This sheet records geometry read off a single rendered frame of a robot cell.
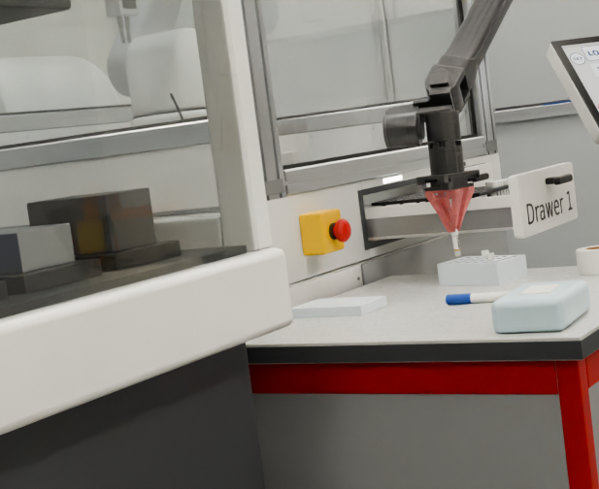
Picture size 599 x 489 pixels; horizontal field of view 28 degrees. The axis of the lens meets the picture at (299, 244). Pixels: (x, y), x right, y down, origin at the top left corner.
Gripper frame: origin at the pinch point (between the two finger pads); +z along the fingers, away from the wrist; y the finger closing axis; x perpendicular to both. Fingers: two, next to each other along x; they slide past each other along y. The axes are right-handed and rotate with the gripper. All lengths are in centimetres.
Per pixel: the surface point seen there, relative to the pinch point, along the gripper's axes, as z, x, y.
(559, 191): -2.6, 2.8, -31.2
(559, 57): -31, -36, -103
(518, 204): -2.3, 6.3, -11.2
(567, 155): -3, -79, -179
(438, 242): 6.7, -30.0, -36.7
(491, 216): -0.3, 0.1, -11.8
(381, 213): -2.2, -21.6, -8.0
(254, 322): 4, 14, 64
